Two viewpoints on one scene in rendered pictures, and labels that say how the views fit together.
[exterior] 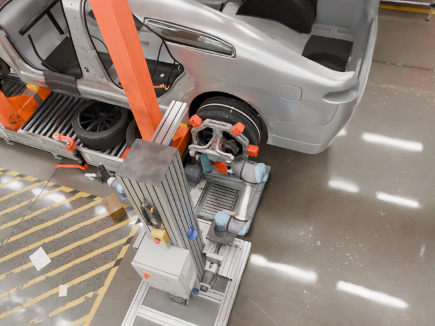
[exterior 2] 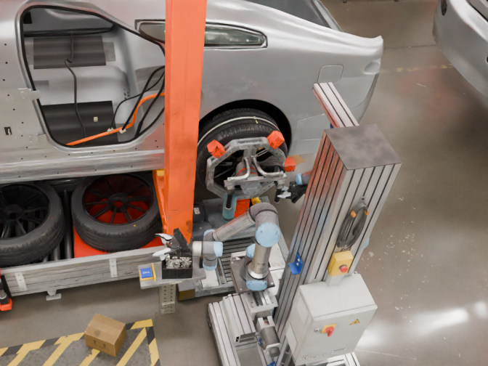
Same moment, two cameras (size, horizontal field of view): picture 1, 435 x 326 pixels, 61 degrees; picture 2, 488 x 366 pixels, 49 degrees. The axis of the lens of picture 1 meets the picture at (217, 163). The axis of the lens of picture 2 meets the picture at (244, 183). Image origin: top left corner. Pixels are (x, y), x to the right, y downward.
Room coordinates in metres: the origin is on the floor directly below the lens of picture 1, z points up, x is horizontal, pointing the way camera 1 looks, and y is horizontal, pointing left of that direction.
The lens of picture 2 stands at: (0.34, 1.96, 3.47)
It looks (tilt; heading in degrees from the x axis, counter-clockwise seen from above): 46 degrees down; 311
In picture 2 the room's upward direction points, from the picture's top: 9 degrees clockwise
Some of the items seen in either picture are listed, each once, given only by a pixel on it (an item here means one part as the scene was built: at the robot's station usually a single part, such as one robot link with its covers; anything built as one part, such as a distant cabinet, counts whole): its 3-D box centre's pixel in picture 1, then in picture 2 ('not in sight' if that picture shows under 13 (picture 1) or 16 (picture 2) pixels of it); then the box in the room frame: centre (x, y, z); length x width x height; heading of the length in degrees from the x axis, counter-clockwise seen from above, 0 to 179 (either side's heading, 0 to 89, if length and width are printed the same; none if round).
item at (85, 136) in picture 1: (103, 122); (14, 221); (3.01, 1.26, 0.39); 0.66 x 0.66 x 0.24
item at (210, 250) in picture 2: (120, 186); (211, 249); (1.54, 0.76, 1.21); 0.11 x 0.08 x 0.09; 50
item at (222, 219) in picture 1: (222, 220); not in sight; (1.25, 0.02, 0.98); 0.13 x 0.12 x 0.14; 62
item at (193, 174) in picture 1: (198, 167); (195, 226); (2.28, 0.21, 0.26); 0.42 x 0.18 x 0.35; 153
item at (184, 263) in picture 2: not in sight; (176, 264); (1.95, 0.65, 0.51); 0.20 x 0.14 x 0.13; 54
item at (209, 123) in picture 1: (220, 143); (245, 170); (2.11, -0.05, 0.85); 0.54 x 0.07 x 0.54; 63
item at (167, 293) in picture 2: not in sight; (167, 291); (1.98, 0.70, 0.21); 0.10 x 0.10 x 0.42; 63
